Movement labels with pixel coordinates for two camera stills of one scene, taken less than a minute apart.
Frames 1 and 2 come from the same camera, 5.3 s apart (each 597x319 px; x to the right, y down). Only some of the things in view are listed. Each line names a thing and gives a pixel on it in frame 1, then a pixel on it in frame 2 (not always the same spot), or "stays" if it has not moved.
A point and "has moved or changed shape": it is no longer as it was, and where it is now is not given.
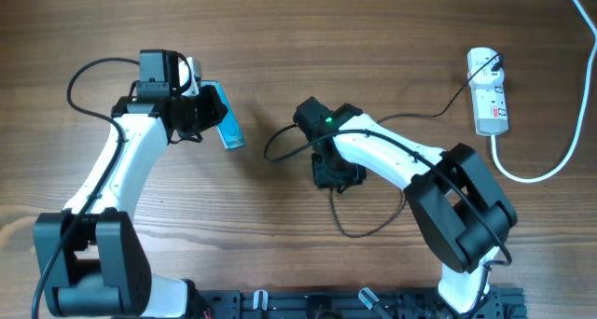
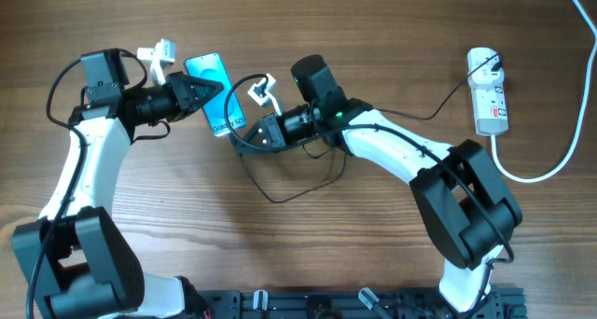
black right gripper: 324,180 to 274,132
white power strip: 490,102 stays
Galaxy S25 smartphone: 229,129 has moved or changed shape
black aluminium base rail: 353,303 stays
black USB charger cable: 495,62 to 495,66
